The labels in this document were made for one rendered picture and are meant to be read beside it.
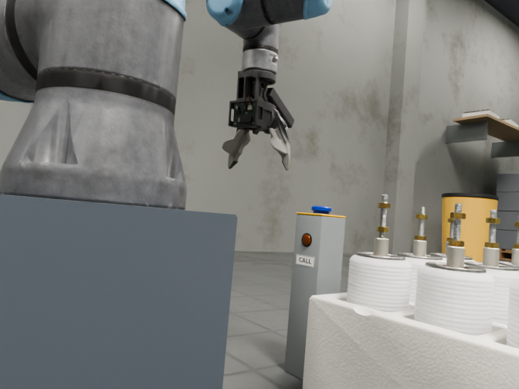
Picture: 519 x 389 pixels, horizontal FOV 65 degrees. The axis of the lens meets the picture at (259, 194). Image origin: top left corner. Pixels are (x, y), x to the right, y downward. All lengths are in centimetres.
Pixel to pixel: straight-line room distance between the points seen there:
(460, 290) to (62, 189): 47
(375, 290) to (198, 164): 262
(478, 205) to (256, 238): 168
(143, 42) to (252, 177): 309
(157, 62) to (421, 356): 45
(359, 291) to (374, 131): 395
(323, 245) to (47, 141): 56
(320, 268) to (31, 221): 58
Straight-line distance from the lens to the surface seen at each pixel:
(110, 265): 30
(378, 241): 67
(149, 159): 33
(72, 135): 33
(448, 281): 58
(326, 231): 78
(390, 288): 64
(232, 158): 91
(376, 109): 462
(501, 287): 69
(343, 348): 64
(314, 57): 406
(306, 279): 80
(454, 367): 56
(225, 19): 80
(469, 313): 59
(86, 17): 36
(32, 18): 41
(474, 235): 310
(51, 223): 29
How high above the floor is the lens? 30
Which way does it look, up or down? 3 degrees up
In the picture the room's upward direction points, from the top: 5 degrees clockwise
